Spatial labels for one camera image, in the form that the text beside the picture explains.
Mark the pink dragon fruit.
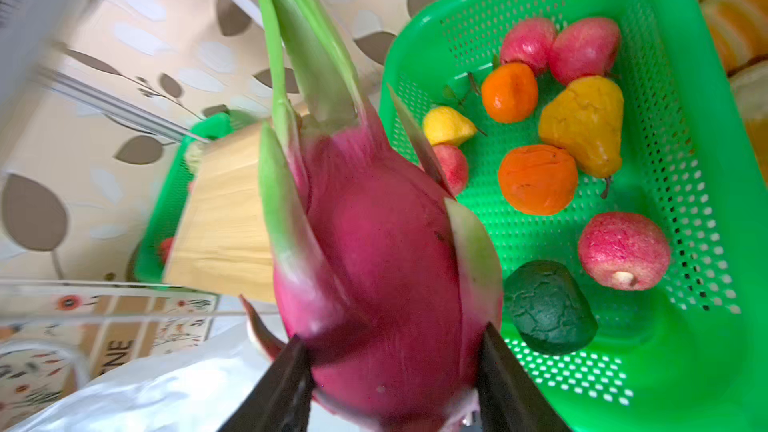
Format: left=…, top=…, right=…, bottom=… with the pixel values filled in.
left=258, top=0, right=503, bottom=431

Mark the right green basket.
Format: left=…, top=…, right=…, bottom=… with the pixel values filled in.
left=380, top=0, right=767, bottom=431

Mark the orange fruit small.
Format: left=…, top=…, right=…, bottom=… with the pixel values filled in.
left=481, top=62, right=539, bottom=124

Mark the red apple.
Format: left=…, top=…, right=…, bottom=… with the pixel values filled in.
left=578, top=212, right=671, bottom=292
left=500, top=17, right=557, bottom=76
left=548, top=17, right=621, bottom=86

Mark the green basket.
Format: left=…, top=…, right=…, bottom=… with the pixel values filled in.
left=132, top=109, right=257, bottom=283
left=380, top=0, right=767, bottom=431

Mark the red apple back right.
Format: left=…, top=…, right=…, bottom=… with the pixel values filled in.
left=548, top=17, right=621, bottom=86

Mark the white plastic grocery bag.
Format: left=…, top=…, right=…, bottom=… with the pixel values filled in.
left=5, top=317, right=361, bottom=432

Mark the yellow lemon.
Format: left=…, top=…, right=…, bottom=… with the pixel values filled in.
left=422, top=106, right=479, bottom=147

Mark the dark green avocado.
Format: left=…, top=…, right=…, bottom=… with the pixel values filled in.
left=504, top=260, right=598, bottom=356

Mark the yellow bell pepper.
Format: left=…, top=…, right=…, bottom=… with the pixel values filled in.
left=538, top=76, right=624, bottom=179

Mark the cream canvas tote bag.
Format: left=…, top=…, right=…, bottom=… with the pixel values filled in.
left=1, top=292, right=218, bottom=430

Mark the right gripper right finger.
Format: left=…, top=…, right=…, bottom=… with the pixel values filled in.
left=478, top=323, right=570, bottom=432

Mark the white wooden two-tier shelf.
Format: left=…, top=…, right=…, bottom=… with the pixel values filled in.
left=163, top=123, right=276, bottom=304

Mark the left green basket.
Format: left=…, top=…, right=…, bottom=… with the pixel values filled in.
left=132, top=109, right=257, bottom=283

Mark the orange fruit large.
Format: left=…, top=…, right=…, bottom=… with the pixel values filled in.
left=498, top=144, right=578, bottom=216

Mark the small red fruit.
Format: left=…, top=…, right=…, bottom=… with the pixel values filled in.
left=433, top=143, right=469, bottom=196

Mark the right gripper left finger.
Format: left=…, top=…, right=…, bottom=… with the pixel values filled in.
left=219, top=336, right=315, bottom=432

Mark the red apple back left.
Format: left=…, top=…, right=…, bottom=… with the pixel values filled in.
left=500, top=17, right=557, bottom=76

